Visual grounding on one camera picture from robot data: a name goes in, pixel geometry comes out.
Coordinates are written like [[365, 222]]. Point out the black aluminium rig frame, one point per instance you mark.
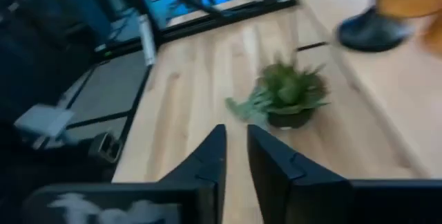
[[224, 18]]

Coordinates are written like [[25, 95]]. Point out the black exterior camera unit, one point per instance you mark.
[[105, 147]]

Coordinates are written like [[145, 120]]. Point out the grey rectangular box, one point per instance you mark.
[[45, 120]]

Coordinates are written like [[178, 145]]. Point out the potted green succulent plant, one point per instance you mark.
[[290, 92]]

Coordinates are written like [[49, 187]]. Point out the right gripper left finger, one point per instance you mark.
[[210, 182]]

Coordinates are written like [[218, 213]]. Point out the tall black candlestick holder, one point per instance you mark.
[[371, 32]]

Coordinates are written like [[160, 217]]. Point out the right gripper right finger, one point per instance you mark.
[[290, 189]]

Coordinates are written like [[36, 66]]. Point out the wooden shelf riser black legs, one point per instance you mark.
[[397, 96]]

